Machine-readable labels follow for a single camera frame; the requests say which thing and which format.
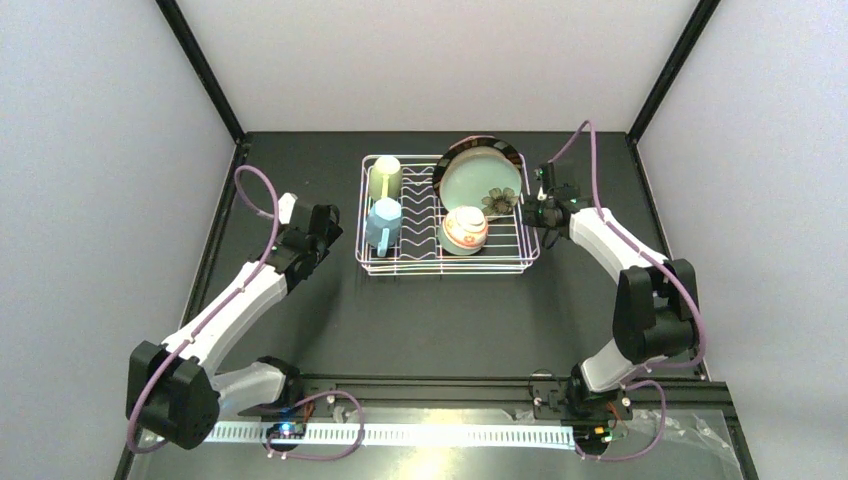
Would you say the white mug blue handle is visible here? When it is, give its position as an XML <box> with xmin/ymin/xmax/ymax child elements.
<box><xmin>365</xmin><ymin>197</ymin><xmax>403</xmax><ymax>258</ymax></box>

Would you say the green flower plate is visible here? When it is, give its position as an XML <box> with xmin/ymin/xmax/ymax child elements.
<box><xmin>434</xmin><ymin>147</ymin><xmax>522</xmax><ymax>217</ymax></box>

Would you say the cream mug green handle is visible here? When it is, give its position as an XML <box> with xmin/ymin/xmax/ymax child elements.
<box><xmin>368</xmin><ymin>155</ymin><xmax>403</xmax><ymax>201</ymax></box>

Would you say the orange floral bowl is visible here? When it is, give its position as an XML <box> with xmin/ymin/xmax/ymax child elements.
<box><xmin>440</xmin><ymin>205</ymin><xmax>489</xmax><ymax>247</ymax></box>

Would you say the white wire dish rack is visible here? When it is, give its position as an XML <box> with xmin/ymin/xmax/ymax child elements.
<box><xmin>355</xmin><ymin>154</ymin><xmax>541</xmax><ymax>276</ymax></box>

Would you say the dark striped plate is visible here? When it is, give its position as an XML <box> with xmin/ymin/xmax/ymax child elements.
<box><xmin>431</xmin><ymin>135</ymin><xmax>523</xmax><ymax>194</ymax></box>

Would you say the green celadon bowl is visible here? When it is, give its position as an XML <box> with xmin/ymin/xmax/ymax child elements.
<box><xmin>437</xmin><ymin>228</ymin><xmax>483</xmax><ymax>256</ymax></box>

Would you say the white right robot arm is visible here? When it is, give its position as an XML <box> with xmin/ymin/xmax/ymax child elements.
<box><xmin>521</xmin><ymin>163</ymin><xmax>703</xmax><ymax>418</ymax></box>

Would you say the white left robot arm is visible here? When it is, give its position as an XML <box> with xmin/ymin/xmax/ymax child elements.
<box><xmin>126</xmin><ymin>194</ymin><xmax>343</xmax><ymax>450</ymax></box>

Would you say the white LED light strip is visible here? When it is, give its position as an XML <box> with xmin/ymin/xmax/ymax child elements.
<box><xmin>205</xmin><ymin>421</ymin><xmax>575</xmax><ymax>450</ymax></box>

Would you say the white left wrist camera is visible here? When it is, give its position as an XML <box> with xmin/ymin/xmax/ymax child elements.
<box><xmin>277</xmin><ymin>192</ymin><xmax>298</xmax><ymax>225</ymax></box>

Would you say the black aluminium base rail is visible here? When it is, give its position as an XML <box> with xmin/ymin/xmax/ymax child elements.
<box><xmin>113</xmin><ymin>374</ymin><xmax>760</xmax><ymax>480</ymax></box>

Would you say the black right frame post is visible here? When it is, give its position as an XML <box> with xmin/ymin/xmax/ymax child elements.
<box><xmin>627</xmin><ymin>0</ymin><xmax>721</xmax><ymax>146</ymax></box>

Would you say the black frame post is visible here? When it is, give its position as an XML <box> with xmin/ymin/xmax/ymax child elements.
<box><xmin>155</xmin><ymin>0</ymin><xmax>246</xmax><ymax>144</ymax></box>
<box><xmin>627</xmin><ymin>0</ymin><xmax>721</xmax><ymax>146</ymax></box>

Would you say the black left frame post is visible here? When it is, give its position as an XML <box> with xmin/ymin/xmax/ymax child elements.
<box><xmin>155</xmin><ymin>0</ymin><xmax>246</xmax><ymax>144</ymax></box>

